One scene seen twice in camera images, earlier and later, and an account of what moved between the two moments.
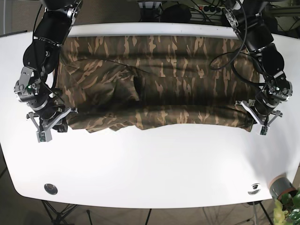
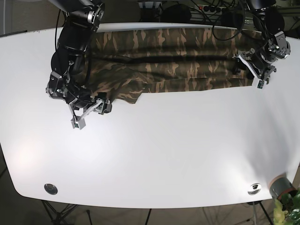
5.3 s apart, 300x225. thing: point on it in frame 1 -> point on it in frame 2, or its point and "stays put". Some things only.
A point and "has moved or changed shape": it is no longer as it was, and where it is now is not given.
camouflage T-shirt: x=113 y=83 has moved or changed shape
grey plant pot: x=281 y=185 stays put
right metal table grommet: x=256 y=188 stays put
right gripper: x=264 y=108 -> x=258 y=63
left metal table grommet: x=50 y=189 stays put
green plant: x=287 y=212 stays put
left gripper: x=48 y=112 -> x=59 y=87
